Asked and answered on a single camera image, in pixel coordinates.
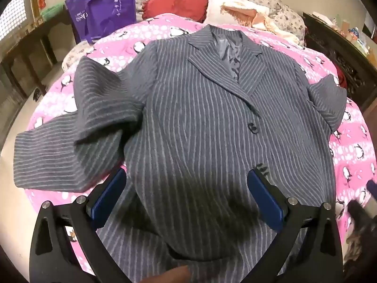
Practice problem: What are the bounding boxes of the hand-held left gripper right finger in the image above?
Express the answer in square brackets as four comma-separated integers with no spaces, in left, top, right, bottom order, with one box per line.
[247,165,344,283]

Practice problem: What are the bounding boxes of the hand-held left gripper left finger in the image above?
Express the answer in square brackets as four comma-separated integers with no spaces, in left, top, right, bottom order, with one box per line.
[29,167,128,283]

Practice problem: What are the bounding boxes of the grey striped suit jacket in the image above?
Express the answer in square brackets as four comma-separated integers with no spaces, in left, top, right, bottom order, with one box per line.
[15,25,348,283]

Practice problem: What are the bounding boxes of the person's left hand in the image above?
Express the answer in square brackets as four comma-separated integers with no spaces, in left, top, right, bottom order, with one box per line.
[141,266,191,283]

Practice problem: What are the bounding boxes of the dark cloth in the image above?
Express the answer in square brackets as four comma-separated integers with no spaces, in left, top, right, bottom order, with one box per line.
[346,199,377,273]

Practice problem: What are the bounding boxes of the pink penguin print blanket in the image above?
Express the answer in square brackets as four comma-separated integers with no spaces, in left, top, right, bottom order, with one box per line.
[25,13,374,272]

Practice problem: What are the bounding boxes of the dark carved wooden nightstand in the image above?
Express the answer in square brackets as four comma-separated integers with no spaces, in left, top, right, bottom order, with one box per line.
[303,12,377,112]

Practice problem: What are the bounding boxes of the dark wooden bench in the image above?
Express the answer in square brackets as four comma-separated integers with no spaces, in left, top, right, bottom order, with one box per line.
[0,6,77,95]

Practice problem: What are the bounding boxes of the peach fringed cloth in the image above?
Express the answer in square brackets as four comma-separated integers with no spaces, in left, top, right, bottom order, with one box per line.
[221,2,298,42]

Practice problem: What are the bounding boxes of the purple shopping bag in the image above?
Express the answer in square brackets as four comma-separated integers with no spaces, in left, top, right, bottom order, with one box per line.
[65,0,137,44]

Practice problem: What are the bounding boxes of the white pillow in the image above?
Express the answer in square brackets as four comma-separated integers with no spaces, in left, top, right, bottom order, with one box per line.
[206,0,270,24]

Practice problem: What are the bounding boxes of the window with lattice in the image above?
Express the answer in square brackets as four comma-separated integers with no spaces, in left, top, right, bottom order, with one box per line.
[0,0,33,40]

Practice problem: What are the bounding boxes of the red pillow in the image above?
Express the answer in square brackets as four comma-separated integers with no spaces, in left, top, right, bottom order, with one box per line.
[142,0,209,23]

